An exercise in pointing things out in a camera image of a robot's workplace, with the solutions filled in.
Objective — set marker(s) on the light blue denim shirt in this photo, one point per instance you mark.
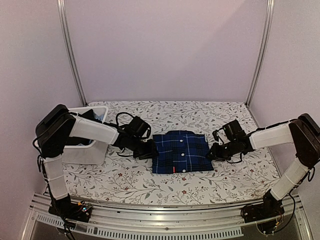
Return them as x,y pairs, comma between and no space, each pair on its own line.
99,117

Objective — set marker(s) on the left aluminium frame post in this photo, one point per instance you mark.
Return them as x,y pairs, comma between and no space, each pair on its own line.
62,13

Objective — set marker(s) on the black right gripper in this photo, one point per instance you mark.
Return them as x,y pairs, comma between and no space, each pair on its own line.
216,155

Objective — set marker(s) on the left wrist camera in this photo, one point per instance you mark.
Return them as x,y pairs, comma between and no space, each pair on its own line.
140,128

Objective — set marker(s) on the right aluminium frame post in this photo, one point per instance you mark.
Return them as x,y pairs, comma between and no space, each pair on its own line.
270,4

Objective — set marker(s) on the floral patterned table cloth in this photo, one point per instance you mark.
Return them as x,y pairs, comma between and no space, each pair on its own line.
131,181

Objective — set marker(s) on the blue plaid long sleeve shirt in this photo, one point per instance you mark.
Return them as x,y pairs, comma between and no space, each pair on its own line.
180,151

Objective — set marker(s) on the white plastic bin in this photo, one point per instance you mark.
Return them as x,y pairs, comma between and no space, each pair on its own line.
86,154

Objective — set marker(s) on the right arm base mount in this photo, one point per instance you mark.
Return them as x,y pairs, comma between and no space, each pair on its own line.
270,215

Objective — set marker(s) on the black shirt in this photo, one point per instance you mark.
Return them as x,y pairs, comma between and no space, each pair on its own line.
89,114

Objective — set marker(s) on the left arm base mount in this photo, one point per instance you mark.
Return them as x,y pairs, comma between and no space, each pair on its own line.
67,210

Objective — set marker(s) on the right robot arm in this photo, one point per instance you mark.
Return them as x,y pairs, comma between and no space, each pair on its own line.
296,140

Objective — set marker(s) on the aluminium frame post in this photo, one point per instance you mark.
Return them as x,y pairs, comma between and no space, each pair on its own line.
270,4
62,13

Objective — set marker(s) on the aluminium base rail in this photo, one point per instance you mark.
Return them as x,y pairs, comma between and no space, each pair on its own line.
121,221

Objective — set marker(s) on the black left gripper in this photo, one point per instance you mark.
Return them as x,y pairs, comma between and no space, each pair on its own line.
149,153

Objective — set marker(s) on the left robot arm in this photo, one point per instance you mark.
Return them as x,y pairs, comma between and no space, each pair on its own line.
63,128

